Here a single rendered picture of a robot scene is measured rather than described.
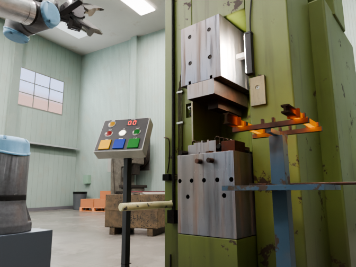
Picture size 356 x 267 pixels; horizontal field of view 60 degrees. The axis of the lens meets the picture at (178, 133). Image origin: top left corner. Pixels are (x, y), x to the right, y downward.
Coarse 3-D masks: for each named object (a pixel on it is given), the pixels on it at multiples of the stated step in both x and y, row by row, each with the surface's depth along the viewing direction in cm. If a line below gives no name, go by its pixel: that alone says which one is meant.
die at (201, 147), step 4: (208, 140) 179; (212, 140) 177; (216, 140) 177; (196, 144) 185; (200, 144) 183; (204, 144) 181; (208, 144) 179; (212, 144) 177; (216, 144) 176; (188, 148) 188; (192, 148) 186; (196, 148) 184; (200, 148) 182; (204, 148) 180; (208, 148) 179; (212, 148) 177; (216, 148) 176; (248, 148) 207; (188, 152) 188; (192, 152) 186; (196, 152) 184; (200, 152) 182; (204, 152) 180
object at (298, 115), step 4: (284, 104) 108; (288, 104) 107; (284, 108) 108; (288, 108) 110; (292, 108) 111; (284, 112) 108; (288, 112) 108; (292, 112) 110; (296, 112) 114; (300, 112) 118; (288, 116) 113; (292, 116) 113; (296, 116) 113; (300, 116) 118; (312, 120) 131; (304, 124) 130; (308, 124) 130; (312, 124) 130
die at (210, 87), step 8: (208, 80) 185; (216, 80) 185; (192, 88) 192; (200, 88) 188; (208, 88) 184; (216, 88) 184; (224, 88) 191; (232, 88) 199; (192, 96) 191; (200, 96) 188; (208, 96) 188; (216, 96) 188; (224, 96) 190; (232, 96) 198; (240, 96) 206; (240, 104) 206
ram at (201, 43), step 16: (192, 32) 199; (208, 32) 190; (224, 32) 189; (240, 32) 207; (192, 48) 197; (208, 48) 189; (224, 48) 187; (240, 48) 204; (192, 64) 195; (208, 64) 187; (224, 64) 185; (240, 64) 201; (192, 80) 193; (224, 80) 187; (240, 80) 198
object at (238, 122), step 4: (228, 112) 122; (228, 116) 123; (232, 116) 125; (236, 116) 127; (228, 120) 122; (232, 120) 125; (236, 120) 128; (240, 120) 127; (228, 124) 124; (232, 124) 124; (236, 124) 128; (240, 124) 127; (248, 124) 136; (256, 132) 147; (260, 132) 147
